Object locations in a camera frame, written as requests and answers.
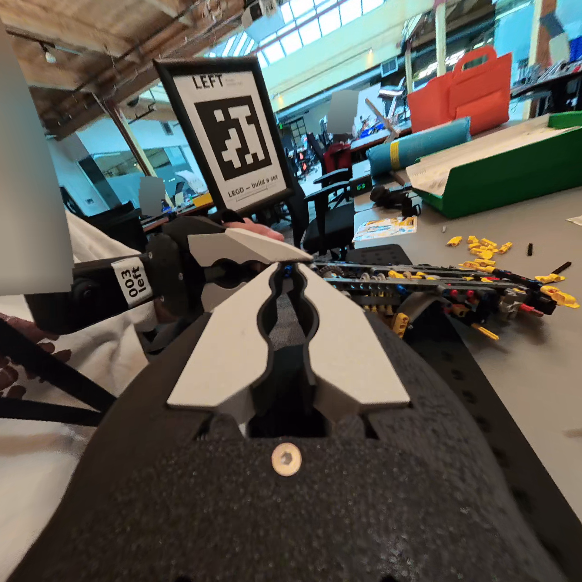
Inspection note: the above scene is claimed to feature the black white marker board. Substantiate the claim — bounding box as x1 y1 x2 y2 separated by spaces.
152 55 295 214

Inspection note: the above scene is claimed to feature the orange bag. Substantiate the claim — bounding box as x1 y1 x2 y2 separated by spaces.
406 45 513 135

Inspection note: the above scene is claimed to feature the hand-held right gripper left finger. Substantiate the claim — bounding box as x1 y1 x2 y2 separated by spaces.
166 262 283 433

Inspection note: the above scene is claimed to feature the small printed leaflet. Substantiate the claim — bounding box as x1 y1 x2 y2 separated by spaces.
354 216 418 242

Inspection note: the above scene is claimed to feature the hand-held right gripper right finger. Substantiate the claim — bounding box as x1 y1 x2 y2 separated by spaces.
296 263 412 421

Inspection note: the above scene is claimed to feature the green plastic bin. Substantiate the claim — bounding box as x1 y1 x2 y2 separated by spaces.
406 111 582 220

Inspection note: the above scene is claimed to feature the pile of yellow lego pieces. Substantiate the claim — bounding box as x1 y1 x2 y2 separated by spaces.
446 234 513 269

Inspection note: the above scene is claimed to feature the person's white printed shirt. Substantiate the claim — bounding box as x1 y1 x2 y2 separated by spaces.
0 211 157 574

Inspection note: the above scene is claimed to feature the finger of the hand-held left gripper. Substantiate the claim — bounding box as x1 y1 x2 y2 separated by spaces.
187 227 314 270
200 278 250 314

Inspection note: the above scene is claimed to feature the red office chair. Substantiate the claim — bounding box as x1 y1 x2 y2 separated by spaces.
323 143 353 174

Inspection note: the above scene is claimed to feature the person's left hand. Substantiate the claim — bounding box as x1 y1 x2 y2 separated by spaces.
224 217 286 243

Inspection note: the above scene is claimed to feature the black office chair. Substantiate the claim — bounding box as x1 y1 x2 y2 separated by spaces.
302 167 356 255

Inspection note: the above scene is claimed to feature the black yellow lego car chassis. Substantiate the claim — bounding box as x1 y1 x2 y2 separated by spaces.
314 259 580 342

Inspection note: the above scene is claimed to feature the black strap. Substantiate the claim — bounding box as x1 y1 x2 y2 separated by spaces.
0 317 116 413
0 397 104 427

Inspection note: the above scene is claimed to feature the black handheld device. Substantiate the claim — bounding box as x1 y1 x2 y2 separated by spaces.
369 184 421 216

